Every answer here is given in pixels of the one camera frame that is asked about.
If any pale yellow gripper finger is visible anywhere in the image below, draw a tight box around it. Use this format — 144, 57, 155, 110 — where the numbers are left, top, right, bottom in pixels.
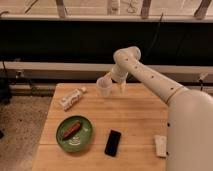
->
120, 81, 126, 94

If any black smartphone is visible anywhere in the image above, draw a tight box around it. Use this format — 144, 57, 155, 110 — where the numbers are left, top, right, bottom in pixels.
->
104, 130, 121, 157

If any brown sausage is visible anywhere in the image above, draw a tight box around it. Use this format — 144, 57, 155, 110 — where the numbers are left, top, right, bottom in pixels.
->
62, 121, 81, 140

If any white ceramic cup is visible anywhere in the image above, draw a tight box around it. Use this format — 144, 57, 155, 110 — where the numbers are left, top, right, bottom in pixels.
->
96, 77, 112, 97

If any green plate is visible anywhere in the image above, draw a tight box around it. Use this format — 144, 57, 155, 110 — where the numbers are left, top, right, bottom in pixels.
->
55, 115, 93, 153

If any wooden table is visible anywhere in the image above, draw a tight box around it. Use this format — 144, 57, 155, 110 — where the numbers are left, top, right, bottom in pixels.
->
32, 83, 167, 171

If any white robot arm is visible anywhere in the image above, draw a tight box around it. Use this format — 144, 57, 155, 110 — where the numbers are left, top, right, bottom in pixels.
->
111, 46, 213, 171

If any black hanging cable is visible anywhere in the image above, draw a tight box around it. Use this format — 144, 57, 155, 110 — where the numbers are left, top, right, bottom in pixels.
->
139, 13, 165, 63

